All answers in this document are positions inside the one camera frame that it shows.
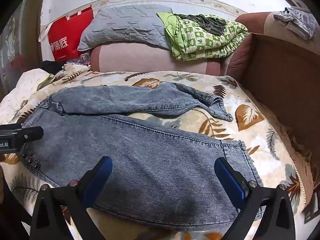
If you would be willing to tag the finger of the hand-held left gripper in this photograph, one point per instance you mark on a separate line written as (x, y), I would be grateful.
(27, 133)

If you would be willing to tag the grey quilted pillow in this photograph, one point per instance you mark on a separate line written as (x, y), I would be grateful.
(125, 25)

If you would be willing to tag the dark cloth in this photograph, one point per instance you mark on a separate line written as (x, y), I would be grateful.
(51, 67)

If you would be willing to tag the blue denim pants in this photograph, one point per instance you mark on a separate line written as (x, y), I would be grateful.
(150, 160)

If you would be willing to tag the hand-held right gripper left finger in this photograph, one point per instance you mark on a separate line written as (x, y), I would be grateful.
(100, 177)

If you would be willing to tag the leaf print blanket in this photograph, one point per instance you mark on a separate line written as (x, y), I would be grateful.
(250, 135)

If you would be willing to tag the colourful small packets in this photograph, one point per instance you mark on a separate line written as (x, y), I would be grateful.
(81, 60)

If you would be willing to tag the red paper bag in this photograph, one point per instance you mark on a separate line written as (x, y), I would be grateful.
(67, 37)

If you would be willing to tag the white quilted cloth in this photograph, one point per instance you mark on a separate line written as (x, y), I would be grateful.
(27, 82)

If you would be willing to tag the pink and brown sofa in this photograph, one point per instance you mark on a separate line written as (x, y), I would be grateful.
(150, 57)

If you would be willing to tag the dark green garment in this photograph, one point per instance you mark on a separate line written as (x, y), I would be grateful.
(205, 22)

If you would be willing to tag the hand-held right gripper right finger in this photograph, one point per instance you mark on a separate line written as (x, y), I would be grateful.
(228, 180)

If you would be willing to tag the grey crumpled cloth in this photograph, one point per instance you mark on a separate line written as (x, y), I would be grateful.
(297, 20)

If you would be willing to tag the green patterned quilt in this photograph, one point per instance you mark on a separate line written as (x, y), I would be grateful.
(207, 45)

